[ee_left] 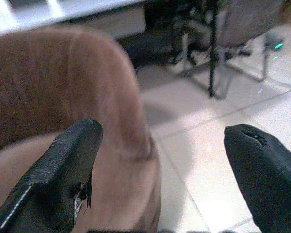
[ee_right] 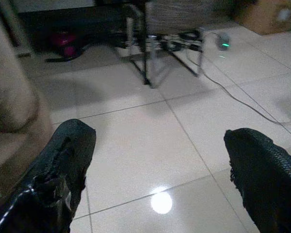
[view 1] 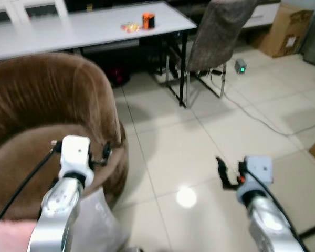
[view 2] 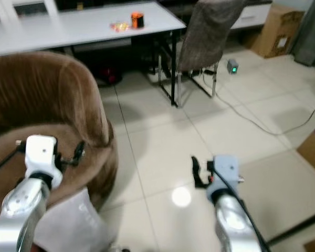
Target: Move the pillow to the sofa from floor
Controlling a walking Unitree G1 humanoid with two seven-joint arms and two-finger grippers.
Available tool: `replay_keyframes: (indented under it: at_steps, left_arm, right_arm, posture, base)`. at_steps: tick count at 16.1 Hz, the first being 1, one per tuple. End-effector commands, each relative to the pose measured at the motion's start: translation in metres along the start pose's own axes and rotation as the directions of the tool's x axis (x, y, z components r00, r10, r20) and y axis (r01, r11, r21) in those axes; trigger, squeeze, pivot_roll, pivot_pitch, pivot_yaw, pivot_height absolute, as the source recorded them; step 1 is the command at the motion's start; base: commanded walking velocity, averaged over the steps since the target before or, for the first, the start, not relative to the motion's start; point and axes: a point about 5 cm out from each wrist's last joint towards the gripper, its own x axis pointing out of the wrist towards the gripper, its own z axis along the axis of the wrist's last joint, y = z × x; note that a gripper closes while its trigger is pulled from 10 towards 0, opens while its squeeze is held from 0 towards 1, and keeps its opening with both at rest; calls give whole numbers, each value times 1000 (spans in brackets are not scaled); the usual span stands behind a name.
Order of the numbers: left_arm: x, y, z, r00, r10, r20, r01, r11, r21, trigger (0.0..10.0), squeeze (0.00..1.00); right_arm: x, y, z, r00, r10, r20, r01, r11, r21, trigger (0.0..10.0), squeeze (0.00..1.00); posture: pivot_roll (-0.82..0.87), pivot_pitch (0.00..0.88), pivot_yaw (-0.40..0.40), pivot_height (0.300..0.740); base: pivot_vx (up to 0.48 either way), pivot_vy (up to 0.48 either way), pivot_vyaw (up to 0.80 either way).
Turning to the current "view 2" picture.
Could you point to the yellow snack wrapper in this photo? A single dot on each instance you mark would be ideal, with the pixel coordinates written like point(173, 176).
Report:
point(118, 26)

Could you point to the orange black can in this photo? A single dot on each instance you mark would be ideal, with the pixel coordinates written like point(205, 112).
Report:
point(137, 20)

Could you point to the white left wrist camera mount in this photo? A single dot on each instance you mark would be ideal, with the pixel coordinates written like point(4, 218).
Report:
point(42, 155)

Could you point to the brown round plush sofa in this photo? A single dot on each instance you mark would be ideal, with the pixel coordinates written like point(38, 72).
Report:
point(42, 94)

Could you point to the black floor bar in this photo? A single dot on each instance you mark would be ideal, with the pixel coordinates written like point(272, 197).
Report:
point(296, 228)

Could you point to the grey curtain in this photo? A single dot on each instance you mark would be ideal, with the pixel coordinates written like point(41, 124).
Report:
point(312, 37)

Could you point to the grey power adapter green light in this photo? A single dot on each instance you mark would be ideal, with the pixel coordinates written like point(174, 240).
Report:
point(232, 66)

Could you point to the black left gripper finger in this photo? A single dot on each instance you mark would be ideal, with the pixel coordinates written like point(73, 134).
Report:
point(80, 149)

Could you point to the white cabinet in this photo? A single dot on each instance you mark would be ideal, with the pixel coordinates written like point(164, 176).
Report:
point(21, 8)

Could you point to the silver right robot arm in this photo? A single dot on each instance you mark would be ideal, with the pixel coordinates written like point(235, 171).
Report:
point(233, 226)

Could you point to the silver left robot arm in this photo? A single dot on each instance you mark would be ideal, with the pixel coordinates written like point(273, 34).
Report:
point(21, 215)

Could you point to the low cardboard box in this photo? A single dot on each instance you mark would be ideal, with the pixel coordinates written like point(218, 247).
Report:
point(314, 149)

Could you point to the red black floor device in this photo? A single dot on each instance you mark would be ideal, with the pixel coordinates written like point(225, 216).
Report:
point(109, 74)

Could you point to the tall cardboard box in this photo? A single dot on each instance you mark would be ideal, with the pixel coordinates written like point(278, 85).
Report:
point(278, 29)

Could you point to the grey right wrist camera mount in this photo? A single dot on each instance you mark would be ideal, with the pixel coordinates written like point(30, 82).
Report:
point(224, 170)

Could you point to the long white table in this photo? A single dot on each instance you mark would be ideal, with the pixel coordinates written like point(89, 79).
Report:
point(63, 26)

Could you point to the chair with brown cover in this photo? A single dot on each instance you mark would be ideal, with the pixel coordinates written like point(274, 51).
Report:
point(212, 31)

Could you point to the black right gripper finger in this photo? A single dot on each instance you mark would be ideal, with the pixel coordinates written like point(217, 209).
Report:
point(196, 166)

